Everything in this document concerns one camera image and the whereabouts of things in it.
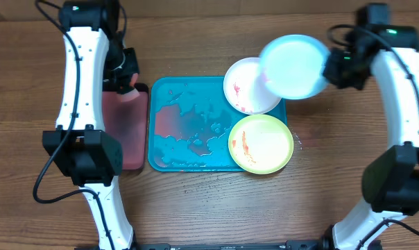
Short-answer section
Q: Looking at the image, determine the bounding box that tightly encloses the red and green sponge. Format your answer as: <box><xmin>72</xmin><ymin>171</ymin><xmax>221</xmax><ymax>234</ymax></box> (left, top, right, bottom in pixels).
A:
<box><xmin>120</xmin><ymin>73</ymin><xmax>140</xmax><ymax>102</ymax></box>

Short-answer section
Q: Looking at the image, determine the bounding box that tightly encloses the light blue plate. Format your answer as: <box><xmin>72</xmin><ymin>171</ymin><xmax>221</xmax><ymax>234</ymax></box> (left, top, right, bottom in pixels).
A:
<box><xmin>258</xmin><ymin>34</ymin><xmax>330</xmax><ymax>100</ymax></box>

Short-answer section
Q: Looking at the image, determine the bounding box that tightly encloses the white plate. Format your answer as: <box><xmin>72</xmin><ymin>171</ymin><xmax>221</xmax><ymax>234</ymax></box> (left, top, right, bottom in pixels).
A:
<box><xmin>223</xmin><ymin>57</ymin><xmax>282</xmax><ymax>115</ymax></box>

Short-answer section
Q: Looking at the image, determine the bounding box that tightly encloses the yellow-green plate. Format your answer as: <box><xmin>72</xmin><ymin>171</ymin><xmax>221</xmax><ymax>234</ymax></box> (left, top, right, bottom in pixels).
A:
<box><xmin>228</xmin><ymin>114</ymin><xmax>294</xmax><ymax>174</ymax></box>

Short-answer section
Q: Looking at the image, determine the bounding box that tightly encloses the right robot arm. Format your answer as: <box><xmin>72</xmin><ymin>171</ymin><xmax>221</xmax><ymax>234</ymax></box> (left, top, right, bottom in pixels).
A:
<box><xmin>316</xmin><ymin>3</ymin><xmax>419</xmax><ymax>249</ymax></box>

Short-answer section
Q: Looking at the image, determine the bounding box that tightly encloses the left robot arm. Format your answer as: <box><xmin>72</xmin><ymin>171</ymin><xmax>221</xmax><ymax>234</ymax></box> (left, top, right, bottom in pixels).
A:
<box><xmin>33</xmin><ymin>1</ymin><xmax>139</xmax><ymax>249</ymax></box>

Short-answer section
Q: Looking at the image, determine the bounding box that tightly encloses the black tray with red mat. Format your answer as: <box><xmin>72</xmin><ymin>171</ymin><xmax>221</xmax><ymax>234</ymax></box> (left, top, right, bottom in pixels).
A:
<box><xmin>102</xmin><ymin>83</ymin><xmax>149</xmax><ymax>171</ymax></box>

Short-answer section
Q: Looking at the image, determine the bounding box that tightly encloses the teal plastic tray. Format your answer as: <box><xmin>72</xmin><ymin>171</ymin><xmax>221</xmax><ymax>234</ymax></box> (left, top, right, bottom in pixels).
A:
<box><xmin>147</xmin><ymin>76</ymin><xmax>289</xmax><ymax>173</ymax></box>

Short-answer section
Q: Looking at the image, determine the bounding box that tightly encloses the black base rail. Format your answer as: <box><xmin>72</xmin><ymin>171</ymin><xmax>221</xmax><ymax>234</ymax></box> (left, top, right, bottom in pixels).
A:
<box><xmin>130</xmin><ymin>240</ymin><xmax>333</xmax><ymax>250</ymax></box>

